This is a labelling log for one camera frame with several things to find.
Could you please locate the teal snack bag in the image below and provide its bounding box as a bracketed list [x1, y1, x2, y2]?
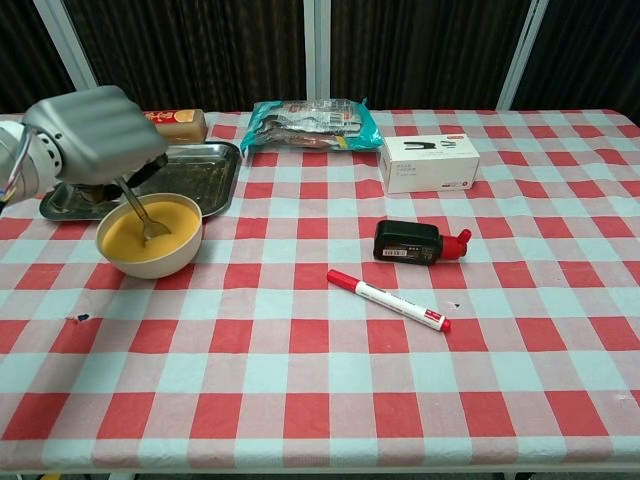
[239, 97, 384, 158]

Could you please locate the red white checkered tablecloth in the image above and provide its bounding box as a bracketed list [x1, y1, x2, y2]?
[0, 108, 640, 475]

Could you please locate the black ink bottle red cap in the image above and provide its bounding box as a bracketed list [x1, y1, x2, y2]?
[372, 218, 474, 269]

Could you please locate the metal spoon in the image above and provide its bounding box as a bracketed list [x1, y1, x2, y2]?
[117, 174, 174, 247]

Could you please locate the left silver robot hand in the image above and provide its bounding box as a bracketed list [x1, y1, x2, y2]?
[22, 84, 170, 204]

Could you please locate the white stapler box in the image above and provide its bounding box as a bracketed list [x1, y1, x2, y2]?
[381, 133, 482, 195]

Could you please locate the white bowl of yellow soup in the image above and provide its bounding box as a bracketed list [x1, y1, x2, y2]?
[94, 192, 204, 280]

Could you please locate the rectangular stainless steel tray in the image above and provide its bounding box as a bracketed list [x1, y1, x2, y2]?
[38, 140, 242, 222]

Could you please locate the grey metal partition post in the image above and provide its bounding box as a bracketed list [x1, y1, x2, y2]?
[494, 0, 549, 112]
[32, 0, 99, 94]
[303, 0, 333, 101]

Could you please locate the dark brown curtain panel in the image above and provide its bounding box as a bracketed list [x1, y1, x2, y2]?
[328, 0, 527, 112]
[62, 0, 309, 114]
[512, 0, 640, 112]
[0, 0, 81, 115]

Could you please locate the red and white marker pen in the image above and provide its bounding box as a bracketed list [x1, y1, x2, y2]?
[326, 268, 453, 334]

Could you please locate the brown drink bottle red label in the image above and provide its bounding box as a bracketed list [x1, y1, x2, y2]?
[143, 108, 209, 146]

